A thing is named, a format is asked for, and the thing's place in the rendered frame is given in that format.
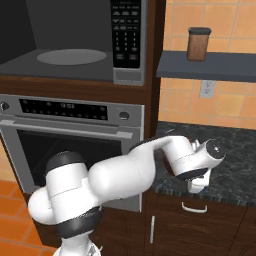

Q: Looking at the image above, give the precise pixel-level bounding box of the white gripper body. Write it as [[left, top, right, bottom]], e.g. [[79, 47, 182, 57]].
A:
[[186, 167, 212, 195]]

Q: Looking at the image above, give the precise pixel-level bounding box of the dark wood cupboard door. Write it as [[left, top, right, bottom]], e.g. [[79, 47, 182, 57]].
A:
[[89, 205, 157, 256]]

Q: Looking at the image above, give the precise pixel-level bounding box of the grey open microwave oven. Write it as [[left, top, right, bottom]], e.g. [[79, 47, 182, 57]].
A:
[[0, 0, 148, 87]]

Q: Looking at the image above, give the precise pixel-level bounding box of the grey round microwave turntable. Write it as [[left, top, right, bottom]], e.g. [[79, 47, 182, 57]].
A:
[[36, 48, 108, 67]]

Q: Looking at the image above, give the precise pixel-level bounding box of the oven door with dark window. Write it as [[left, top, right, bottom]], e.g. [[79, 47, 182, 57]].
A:
[[0, 117, 144, 213]]

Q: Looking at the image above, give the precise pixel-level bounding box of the dark wood drawer front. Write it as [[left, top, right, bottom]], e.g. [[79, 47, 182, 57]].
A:
[[155, 193, 250, 256]]

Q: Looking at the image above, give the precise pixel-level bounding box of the brown jar with black lid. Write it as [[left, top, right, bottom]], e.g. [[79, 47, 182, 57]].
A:
[[186, 26, 213, 63]]

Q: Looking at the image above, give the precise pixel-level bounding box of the dark wood tall cabinet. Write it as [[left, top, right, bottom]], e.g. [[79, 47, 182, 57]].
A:
[[0, 0, 168, 256]]

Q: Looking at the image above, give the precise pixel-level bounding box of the steel built-in oven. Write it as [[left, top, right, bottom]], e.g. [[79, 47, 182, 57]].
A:
[[0, 93, 146, 213]]

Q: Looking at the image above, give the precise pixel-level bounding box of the curved silver drawer handle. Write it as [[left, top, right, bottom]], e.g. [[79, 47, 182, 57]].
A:
[[181, 201, 209, 214]]

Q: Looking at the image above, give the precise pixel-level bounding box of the straight silver cupboard handle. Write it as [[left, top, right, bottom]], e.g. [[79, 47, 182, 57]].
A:
[[149, 215, 156, 245]]

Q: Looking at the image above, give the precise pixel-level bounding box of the grey wall socket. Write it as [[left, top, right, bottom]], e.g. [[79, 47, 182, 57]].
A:
[[199, 79, 216, 99]]

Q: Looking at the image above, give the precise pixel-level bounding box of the dark grey wall shelf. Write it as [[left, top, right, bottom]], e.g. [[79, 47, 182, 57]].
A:
[[156, 50, 256, 84]]

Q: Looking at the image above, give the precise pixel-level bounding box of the steel oven door handle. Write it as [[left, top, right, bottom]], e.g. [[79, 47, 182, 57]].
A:
[[0, 119, 134, 140]]

